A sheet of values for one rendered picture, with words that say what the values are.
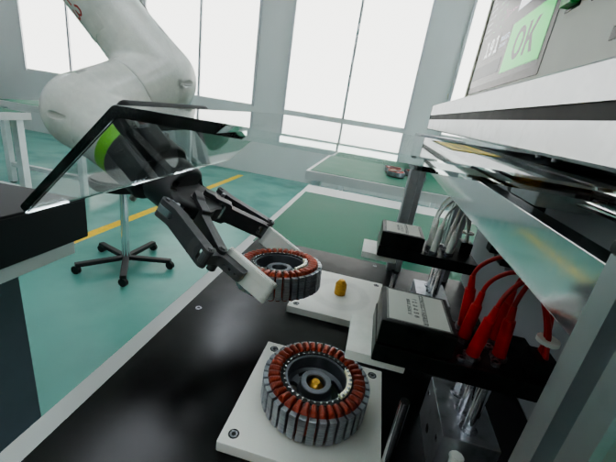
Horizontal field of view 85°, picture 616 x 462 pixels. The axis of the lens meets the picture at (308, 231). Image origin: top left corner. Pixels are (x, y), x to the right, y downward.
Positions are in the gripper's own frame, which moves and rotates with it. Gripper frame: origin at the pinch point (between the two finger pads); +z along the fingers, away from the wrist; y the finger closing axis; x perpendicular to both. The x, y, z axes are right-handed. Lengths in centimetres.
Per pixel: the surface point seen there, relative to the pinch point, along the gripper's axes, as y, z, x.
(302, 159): -454, -113, -75
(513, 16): -7.0, 3.9, 39.5
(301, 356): 7.5, 9.0, -2.6
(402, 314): 11.7, 12.5, 10.6
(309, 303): -8.6, 6.9, -5.9
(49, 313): -67, -80, -130
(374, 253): -11.3, 9.8, 6.7
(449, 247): -13.1, 17.8, 14.2
